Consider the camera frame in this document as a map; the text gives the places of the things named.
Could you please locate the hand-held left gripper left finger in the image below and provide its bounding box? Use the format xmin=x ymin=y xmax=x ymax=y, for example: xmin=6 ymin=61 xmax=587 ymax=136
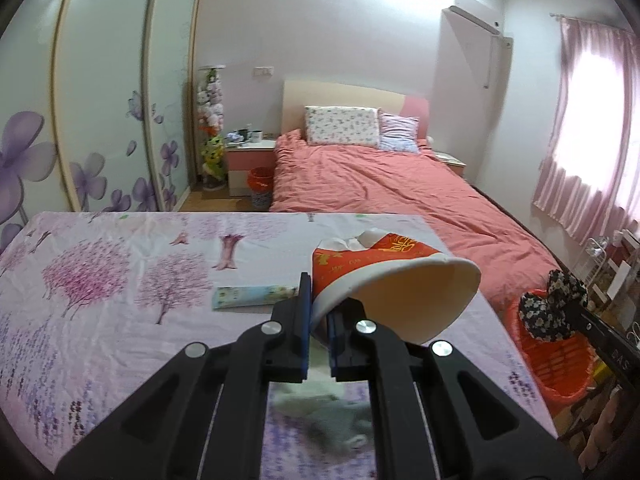
xmin=55 ymin=272 xmax=313 ymax=480

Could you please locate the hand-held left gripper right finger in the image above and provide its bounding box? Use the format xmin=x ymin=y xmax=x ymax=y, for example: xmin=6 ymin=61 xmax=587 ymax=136
xmin=327 ymin=300 xmax=583 ymax=480

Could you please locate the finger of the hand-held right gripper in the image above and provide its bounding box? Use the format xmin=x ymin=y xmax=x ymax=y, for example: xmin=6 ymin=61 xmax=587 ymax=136
xmin=570 ymin=304 xmax=608 ymax=342

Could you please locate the black floral fabric bow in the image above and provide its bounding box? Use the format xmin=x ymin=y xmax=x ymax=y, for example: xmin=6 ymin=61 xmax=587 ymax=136
xmin=519 ymin=269 xmax=589 ymax=346

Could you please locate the orange plastic basket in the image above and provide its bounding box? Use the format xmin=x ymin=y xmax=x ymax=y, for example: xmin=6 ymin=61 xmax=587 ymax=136
xmin=505 ymin=287 xmax=596 ymax=408

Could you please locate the red paper cup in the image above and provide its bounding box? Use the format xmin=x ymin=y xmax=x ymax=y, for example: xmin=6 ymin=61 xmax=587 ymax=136
xmin=310 ymin=229 xmax=482 ymax=346

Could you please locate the person's right hand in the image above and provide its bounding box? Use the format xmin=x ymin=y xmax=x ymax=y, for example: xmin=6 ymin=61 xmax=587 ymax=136
xmin=577 ymin=395 xmax=626 ymax=468

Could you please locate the green smiley face towel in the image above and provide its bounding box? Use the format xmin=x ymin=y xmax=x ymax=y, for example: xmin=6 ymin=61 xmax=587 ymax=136
xmin=270 ymin=380 xmax=376 ymax=453

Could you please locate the teal printed tube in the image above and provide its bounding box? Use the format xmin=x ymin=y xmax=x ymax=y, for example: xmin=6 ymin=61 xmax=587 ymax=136
xmin=212 ymin=285 xmax=301 ymax=311

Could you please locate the small orange waste bin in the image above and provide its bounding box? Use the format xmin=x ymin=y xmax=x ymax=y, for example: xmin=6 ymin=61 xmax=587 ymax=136
xmin=247 ymin=166 xmax=274 ymax=208

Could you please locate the salmon bed duvet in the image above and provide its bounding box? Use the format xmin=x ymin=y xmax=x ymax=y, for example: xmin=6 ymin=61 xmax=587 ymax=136
xmin=269 ymin=129 xmax=561 ymax=311

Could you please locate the pink curtain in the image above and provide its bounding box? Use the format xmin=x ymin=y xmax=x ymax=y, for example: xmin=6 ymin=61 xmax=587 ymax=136
xmin=532 ymin=16 xmax=640 ymax=246

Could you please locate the pink white nightstand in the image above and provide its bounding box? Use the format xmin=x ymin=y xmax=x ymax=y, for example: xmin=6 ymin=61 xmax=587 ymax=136
xmin=225 ymin=139 xmax=277 ymax=197

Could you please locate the floral white pillow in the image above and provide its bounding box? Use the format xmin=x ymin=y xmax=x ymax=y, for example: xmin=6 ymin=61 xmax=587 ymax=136
xmin=304 ymin=105 xmax=381 ymax=148

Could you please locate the beige nightstand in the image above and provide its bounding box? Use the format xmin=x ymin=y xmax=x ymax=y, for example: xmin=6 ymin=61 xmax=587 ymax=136
xmin=435 ymin=151 xmax=467 ymax=178

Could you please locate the striped pink pillow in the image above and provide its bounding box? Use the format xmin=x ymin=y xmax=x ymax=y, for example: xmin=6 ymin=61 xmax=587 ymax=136
xmin=377 ymin=110 xmax=421 ymax=153

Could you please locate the clear tube of plush toys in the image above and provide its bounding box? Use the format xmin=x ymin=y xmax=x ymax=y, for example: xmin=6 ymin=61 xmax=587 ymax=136
xmin=197 ymin=65 xmax=227 ymax=191

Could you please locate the beige pink headboard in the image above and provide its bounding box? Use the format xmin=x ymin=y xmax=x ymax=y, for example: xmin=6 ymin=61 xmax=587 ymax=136
xmin=282 ymin=79 xmax=430 ymax=148

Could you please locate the curtain rod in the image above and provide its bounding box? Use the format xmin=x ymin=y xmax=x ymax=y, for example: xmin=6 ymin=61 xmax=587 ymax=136
xmin=550 ymin=11 xmax=636 ymax=33

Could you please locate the flower print sliding wardrobe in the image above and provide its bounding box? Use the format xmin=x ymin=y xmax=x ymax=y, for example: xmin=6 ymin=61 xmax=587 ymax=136
xmin=0 ymin=0 xmax=206 ymax=261

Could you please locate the white air conditioner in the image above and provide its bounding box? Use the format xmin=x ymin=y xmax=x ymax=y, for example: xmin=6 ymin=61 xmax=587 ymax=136
xmin=447 ymin=5 xmax=503 ymax=36

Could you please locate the white wire rack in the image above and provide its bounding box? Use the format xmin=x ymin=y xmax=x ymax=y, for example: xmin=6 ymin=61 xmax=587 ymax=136
xmin=575 ymin=237 xmax=616 ymax=306

